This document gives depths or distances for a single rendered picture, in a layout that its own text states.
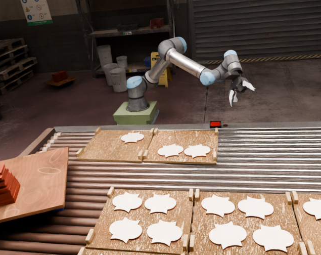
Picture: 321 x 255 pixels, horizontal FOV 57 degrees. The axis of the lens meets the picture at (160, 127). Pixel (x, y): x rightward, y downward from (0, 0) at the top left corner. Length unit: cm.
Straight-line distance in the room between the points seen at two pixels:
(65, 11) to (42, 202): 590
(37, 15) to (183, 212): 647
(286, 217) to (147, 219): 57
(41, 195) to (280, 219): 104
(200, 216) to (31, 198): 75
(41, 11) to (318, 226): 675
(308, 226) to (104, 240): 81
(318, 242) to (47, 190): 114
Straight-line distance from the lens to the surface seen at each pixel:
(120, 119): 222
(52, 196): 143
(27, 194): 151
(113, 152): 181
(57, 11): 711
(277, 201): 141
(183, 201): 139
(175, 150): 171
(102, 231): 133
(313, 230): 133
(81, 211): 148
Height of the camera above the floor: 187
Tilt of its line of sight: 28 degrees down
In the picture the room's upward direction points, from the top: 7 degrees counter-clockwise
